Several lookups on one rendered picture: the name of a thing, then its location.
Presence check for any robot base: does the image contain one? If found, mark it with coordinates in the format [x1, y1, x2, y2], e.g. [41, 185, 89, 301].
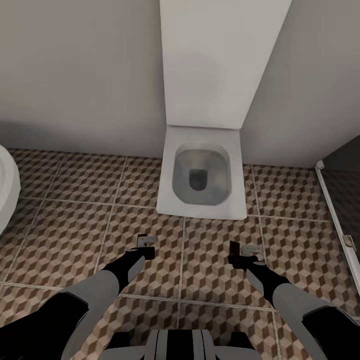
[97, 331, 264, 360]

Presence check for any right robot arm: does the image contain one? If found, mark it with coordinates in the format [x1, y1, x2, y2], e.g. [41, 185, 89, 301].
[228, 245, 360, 360]

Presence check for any robot trunk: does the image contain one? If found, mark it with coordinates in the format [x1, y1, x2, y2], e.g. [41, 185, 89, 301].
[144, 329, 216, 360]

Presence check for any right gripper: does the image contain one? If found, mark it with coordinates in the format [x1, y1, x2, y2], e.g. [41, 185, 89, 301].
[228, 255, 259, 271]

